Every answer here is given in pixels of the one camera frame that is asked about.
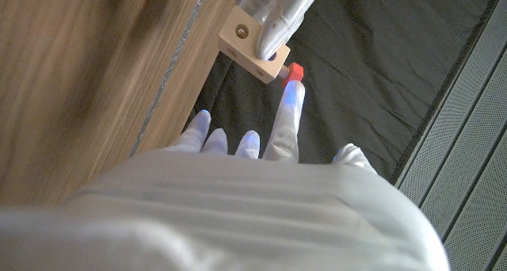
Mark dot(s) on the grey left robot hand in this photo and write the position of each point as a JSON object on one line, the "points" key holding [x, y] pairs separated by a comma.
{"points": [[285, 13]]}

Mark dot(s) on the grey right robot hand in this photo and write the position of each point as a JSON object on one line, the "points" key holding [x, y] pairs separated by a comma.
{"points": [[237, 215]]}

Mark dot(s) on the wooden block with holes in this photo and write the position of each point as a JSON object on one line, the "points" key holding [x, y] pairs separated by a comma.
{"points": [[245, 51]]}

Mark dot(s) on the red-headed screw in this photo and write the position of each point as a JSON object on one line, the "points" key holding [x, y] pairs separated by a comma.
{"points": [[293, 73]]}

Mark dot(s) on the black backdrop curtain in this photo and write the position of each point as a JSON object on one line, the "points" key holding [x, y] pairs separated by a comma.
{"points": [[356, 85]]}

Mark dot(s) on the wooden table board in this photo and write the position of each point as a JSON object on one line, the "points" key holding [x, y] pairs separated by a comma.
{"points": [[174, 61]]}

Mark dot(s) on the grey perforated metal panel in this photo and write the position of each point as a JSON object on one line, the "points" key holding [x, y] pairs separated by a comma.
{"points": [[455, 116], [471, 172], [483, 231]]}

